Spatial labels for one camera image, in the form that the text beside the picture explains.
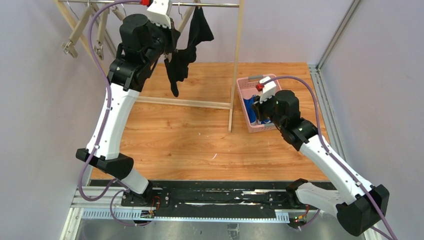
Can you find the beige clip hanger cream underwear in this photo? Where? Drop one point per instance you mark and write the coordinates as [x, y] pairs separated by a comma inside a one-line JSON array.
[[101, 32]]

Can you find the empty beige clip hanger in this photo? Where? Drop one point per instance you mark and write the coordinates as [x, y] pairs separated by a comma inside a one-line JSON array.
[[77, 30]]

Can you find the beige clip hanger black underwear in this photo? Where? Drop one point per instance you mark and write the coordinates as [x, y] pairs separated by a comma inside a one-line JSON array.
[[185, 18]]

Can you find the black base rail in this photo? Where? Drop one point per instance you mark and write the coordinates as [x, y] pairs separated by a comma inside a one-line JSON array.
[[221, 201]]

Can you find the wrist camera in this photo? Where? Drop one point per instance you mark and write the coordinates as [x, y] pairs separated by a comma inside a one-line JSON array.
[[267, 88], [158, 12]]

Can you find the pink plastic basket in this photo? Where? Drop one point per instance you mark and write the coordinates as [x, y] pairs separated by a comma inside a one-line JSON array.
[[246, 88]]

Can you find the wooden clothes rack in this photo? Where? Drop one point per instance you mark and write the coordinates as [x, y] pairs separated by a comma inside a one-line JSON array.
[[87, 44]]

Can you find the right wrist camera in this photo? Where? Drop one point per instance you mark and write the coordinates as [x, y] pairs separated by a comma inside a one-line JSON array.
[[267, 88]]

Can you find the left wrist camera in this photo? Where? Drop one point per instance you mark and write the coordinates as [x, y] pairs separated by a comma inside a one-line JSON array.
[[158, 12]]

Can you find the beige clip hanger blue underwear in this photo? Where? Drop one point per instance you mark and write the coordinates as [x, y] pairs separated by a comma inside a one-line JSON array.
[[119, 11]]

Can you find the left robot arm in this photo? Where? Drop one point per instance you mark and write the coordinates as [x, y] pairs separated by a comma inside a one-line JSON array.
[[142, 44]]

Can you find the aluminium frame post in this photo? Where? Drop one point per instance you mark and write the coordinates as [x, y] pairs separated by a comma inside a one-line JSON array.
[[351, 11]]

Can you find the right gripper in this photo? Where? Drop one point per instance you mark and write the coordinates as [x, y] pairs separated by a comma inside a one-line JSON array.
[[258, 108]]

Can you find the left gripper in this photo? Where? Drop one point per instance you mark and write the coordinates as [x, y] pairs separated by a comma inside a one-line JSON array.
[[171, 41]]

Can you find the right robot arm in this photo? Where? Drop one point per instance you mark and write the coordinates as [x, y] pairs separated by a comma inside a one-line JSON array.
[[356, 203]]

